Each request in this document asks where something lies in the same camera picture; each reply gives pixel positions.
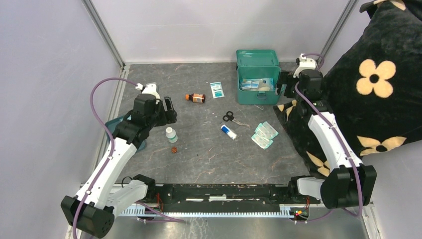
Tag teal plastic tray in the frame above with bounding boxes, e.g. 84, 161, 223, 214
105, 115, 147, 153

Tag teal bandage strips stack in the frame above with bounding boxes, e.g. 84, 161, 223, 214
251, 121, 279, 150

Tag small teal wipe sachet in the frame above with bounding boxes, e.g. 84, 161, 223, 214
210, 82, 224, 99

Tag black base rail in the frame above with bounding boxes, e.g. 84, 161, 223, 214
141, 184, 320, 213

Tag white pill bottle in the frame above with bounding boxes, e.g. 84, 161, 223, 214
165, 127, 178, 143

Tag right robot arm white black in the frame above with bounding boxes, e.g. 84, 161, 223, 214
276, 69, 377, 210

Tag black handled scissors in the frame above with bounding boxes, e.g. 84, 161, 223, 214
222, 111, 250, 127

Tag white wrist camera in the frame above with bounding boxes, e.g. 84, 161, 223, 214
135, 82, 161, 100
293, 53, 318, 78

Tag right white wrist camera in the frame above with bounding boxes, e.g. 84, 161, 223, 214
293, 53, 318, 78

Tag green medicine kit box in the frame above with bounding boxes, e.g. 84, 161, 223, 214
236, 49, 281, 105

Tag white blue ointment tube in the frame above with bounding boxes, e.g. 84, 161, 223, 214
220, 124, 237, 140

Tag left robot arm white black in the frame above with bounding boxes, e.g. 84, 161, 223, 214
60, 94, 177, 239

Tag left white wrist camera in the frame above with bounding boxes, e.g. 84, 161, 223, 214
135, 82, 161, 100

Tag brown medicine bottle orange cap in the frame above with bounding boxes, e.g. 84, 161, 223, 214
185, 93, 206, 104

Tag blue cotton swab packet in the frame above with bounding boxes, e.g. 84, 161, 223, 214
251, 78, 274, 91

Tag black floral cloth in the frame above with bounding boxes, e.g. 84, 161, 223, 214
273, 0, 422, 179

